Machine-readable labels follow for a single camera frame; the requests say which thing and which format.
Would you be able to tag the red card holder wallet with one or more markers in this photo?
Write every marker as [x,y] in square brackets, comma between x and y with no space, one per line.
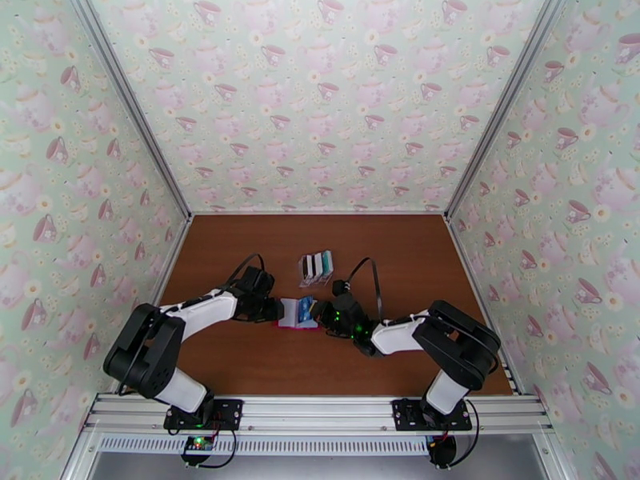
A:
[289,313]

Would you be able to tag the clear acrylic card stand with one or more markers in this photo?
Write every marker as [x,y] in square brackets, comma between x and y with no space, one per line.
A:
[314,282]

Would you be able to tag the teal credit card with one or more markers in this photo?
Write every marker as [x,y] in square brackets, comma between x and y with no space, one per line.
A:
[327,262]

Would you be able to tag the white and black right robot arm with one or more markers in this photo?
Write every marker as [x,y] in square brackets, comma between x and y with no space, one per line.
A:
[395,336]

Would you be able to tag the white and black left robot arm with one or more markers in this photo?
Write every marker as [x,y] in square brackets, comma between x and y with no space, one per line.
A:
[210,306]

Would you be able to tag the dark brown card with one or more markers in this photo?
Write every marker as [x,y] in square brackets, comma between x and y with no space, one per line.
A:
[303,268]

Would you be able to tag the controller board with green light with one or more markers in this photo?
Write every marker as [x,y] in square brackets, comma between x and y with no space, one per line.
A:
[198,444]

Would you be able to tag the aluminium front mounting rail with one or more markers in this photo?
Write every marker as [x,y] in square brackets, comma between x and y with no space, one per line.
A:
[320,411]

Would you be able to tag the aluminium left side rail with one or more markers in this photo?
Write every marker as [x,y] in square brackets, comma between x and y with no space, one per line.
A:
[166,273]

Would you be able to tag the aluminium back rail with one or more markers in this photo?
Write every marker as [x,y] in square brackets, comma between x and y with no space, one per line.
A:
[320,212]

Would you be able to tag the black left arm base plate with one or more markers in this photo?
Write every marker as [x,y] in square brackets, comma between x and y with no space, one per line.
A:
[231,411]

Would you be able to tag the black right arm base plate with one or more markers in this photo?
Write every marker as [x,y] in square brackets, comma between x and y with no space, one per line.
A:
[406,411]

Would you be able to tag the aluminium right side rail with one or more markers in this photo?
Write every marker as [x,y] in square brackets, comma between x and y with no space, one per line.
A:
[470,273]

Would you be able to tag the aluminium left corner post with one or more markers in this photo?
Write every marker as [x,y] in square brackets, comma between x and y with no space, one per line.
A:
[130,101]

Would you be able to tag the aluminium corner post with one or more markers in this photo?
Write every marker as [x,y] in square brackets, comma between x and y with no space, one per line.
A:
[505,101]
[130,101]

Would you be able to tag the aluminium right corner post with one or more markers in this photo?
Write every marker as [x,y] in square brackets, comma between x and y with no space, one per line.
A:
[505,101]

